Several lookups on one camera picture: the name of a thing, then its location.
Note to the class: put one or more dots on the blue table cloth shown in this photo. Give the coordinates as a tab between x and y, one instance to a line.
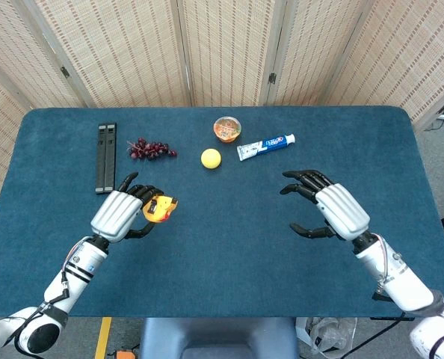
225	239

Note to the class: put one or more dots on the black folding stand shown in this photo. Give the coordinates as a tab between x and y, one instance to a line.
106	157

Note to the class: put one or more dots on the bunch of red grapes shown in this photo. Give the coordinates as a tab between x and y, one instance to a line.
148	149

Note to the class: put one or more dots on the woven folding screen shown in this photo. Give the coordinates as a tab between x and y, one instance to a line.
222	52

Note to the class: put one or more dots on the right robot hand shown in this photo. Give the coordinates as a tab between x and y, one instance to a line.
339	211

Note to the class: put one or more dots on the yellow tape measure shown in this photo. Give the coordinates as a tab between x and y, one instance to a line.
159	208

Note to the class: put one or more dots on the orange black device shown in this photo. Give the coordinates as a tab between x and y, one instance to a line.
121	354

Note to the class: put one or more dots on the yellow ball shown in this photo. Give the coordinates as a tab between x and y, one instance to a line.
211	159

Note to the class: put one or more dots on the white blue toothpaste tube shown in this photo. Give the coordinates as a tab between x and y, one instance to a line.
264	146

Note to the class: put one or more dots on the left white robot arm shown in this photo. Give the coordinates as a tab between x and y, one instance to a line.
63	278

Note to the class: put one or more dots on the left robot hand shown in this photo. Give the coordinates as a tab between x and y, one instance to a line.
118	214

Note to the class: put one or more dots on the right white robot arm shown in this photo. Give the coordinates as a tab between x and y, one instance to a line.
401	282

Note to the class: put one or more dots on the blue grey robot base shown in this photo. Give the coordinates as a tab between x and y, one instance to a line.
218	338

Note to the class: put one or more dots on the orange jelly cup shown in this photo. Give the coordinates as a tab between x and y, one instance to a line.
227	129

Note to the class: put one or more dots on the clear plastic bag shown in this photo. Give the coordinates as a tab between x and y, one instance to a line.
328	334

